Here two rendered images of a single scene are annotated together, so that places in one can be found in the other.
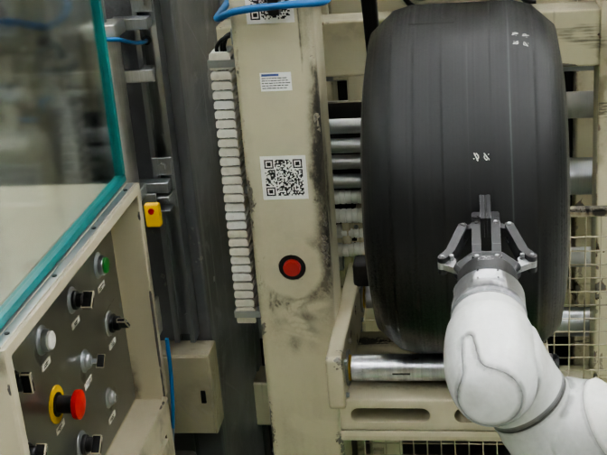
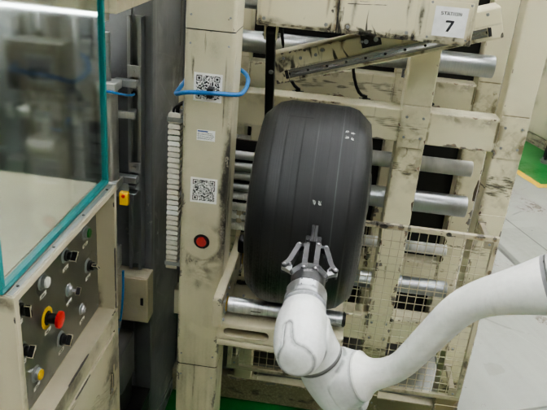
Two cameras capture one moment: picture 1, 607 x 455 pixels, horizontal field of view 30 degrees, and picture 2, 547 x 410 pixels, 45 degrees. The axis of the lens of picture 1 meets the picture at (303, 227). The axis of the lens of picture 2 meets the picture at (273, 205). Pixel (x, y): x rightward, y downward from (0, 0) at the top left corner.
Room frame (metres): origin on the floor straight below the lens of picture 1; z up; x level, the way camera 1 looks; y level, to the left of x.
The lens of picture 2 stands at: (0.08, -0.04, 1.95)
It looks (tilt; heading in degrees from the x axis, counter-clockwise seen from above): 24 degrees down; 355
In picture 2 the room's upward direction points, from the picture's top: 5 degrees clockwise
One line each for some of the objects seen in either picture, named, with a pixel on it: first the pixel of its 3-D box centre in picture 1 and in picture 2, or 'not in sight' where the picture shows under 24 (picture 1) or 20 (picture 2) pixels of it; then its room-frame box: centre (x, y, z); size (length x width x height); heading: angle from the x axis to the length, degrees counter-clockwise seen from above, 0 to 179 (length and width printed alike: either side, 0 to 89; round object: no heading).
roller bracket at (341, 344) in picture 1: (349, 329); (230, 278); (1.82, -0.07, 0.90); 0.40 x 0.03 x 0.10; 171
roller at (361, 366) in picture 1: (450, 366); (284, 311); (1.65, -0.22, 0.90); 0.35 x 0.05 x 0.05; 81
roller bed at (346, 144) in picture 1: (341, 181); (240, 185); (2.20, -0.09, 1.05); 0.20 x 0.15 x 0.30; 81
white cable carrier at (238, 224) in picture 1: (238, 189); (176, 191); (1.80, 0.10, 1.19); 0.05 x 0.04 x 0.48; 171
